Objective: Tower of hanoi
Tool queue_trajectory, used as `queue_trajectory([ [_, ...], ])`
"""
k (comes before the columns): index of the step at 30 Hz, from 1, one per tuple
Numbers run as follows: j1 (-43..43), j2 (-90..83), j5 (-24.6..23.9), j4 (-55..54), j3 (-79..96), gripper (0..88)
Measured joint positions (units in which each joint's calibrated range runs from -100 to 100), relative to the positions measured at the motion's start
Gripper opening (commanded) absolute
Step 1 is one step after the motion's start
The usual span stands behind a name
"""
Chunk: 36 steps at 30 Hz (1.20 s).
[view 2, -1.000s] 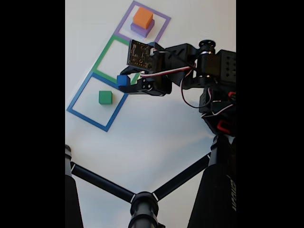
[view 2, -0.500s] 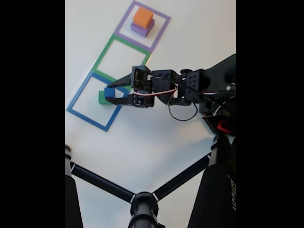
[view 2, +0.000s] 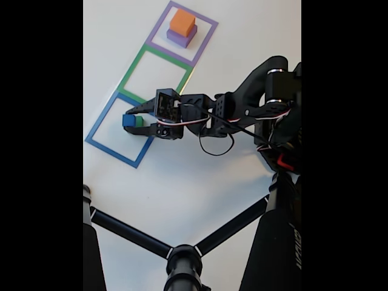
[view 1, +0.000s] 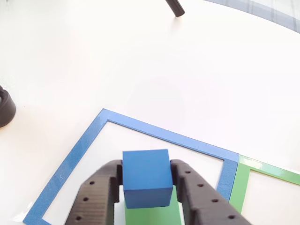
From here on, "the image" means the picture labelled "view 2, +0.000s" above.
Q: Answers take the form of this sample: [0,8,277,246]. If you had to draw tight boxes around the orange square block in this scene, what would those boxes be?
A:
[169,8,196,38]

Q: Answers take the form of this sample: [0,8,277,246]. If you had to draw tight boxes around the green square frame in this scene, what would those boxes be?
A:
[116,44,194,105]

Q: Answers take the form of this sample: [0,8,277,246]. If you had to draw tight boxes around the thin black camera cable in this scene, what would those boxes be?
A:
[198,109,273,156]

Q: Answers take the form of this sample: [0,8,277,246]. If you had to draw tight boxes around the purple square frame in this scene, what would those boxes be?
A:
[145,0,219,67]

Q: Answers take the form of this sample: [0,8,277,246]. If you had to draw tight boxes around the black camera tripod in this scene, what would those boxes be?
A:
[83,172,302,291]

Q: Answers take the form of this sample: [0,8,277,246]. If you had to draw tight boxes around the blue square frame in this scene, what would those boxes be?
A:
[84,92,166,169]

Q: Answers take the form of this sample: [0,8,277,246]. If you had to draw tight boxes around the purple square block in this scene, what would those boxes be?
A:
[166,24,198,49]

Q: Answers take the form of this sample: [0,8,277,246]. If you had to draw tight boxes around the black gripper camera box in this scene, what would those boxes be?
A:
[154,89,182,121]

